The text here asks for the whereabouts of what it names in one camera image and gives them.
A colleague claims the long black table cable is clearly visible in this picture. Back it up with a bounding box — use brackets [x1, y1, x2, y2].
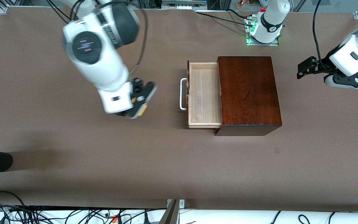
[195, 11, 251, 25]

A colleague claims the arched black cable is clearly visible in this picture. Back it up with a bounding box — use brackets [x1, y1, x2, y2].
[0, 190, 27, 208]

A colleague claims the short black table cable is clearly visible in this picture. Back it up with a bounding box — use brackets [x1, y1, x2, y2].
[227, 9, 254, 20]

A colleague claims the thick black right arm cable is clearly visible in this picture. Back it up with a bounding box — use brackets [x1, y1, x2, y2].
[129, 9, 149, 77]

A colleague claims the grey power strip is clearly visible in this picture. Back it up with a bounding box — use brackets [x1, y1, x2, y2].
[161, 0, 208, 11]

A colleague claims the aluminium frame bracket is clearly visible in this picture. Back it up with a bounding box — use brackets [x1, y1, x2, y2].
[159, 199, 186, 224]

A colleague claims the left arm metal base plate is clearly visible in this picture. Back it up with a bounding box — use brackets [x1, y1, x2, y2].
[246, 17, 280, 47]

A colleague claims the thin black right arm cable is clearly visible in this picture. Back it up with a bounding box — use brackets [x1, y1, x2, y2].
[46, 0, 77, 25]

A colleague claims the wooden drawer with white handle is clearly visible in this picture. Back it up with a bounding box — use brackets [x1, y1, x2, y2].
[180, 61, 223, 129]

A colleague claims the dark wooden cabinet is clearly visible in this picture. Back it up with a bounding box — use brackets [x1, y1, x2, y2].
[214, 56, 282, 136]

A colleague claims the yellow block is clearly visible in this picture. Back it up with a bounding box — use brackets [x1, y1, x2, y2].
[131, 97, 149, 118]

